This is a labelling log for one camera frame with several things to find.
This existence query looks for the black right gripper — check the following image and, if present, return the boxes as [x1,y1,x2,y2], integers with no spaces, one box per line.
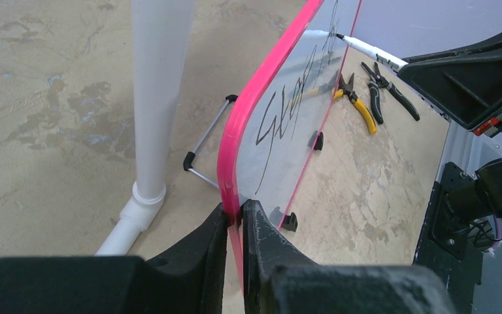
[397,32,502,137]

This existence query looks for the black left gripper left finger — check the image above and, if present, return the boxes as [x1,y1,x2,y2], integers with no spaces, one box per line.
[0,206,227,313]

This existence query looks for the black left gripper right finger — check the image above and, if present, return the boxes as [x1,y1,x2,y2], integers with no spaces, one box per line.
[241,200,456,313]

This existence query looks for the black silver marker pen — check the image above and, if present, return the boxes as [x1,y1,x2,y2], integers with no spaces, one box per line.
[335,33,409,73]

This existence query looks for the whiteboard with pink frame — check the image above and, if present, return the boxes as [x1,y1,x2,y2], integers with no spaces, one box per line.
[216,1,361,289]

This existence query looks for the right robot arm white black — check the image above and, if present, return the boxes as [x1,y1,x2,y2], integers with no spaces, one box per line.
[397,32,502,258]

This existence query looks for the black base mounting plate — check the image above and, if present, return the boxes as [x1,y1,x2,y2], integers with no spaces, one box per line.
[412,162,495,313]

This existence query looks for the aluminium extrusion rail frame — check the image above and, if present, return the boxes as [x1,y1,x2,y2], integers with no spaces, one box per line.
[435,122,481,182]

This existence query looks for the black handled wire stripper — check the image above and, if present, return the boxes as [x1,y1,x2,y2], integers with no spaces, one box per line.
[360,61,421,126]

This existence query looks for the yellow handled pliers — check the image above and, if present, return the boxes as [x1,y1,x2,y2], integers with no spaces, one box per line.
[333,73,377,134]

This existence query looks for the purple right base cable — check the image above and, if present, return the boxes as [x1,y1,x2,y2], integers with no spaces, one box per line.
[484,217,502,256]

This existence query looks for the metal wire whiteboard stand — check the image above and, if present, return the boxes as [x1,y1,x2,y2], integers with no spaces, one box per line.
[182,94,239,190]

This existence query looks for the white PVC pipe frame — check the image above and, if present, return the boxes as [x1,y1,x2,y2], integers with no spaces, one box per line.
[96,0,195,256]

